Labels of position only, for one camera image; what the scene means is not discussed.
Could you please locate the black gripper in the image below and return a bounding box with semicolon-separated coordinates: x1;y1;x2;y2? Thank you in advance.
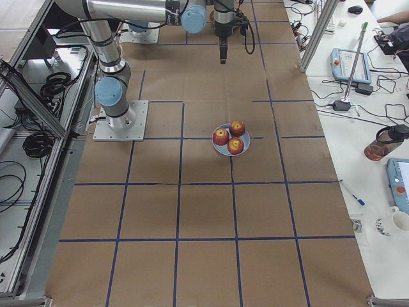
213;10;234;64

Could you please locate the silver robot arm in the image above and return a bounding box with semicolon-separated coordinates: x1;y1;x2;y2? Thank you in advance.
58;1;245;134

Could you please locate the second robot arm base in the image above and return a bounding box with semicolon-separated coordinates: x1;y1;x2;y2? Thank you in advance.
119;20;159;44

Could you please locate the red apple on plate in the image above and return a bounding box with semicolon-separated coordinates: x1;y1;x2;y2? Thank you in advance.
228;137;244;155
229;120;246;137
212;128;230;146

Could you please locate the light blue plate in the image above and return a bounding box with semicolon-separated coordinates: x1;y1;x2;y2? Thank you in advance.
212;123;251;157

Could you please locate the blue teach pendant tablet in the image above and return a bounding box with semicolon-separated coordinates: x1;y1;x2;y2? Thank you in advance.
330;48;372;84

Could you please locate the black power adapter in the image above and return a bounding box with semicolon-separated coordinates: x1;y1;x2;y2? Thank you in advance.
332;100;351;112

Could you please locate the black computer mouse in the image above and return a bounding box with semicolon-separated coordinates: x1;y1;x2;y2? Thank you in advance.
348;5;363;15

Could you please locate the metal rod green tip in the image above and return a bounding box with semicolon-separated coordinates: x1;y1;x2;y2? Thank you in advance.
341;22;368;104

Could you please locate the brown water bottle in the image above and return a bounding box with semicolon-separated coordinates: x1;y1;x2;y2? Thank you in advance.
364;124;408;161

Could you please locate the blue white pen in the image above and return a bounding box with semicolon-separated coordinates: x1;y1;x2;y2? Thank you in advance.
339;179;366;207

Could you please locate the white mug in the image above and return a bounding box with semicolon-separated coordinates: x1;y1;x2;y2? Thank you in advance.
375;206;408;237

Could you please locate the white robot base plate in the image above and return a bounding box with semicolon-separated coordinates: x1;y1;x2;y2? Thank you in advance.
93;100;149;141

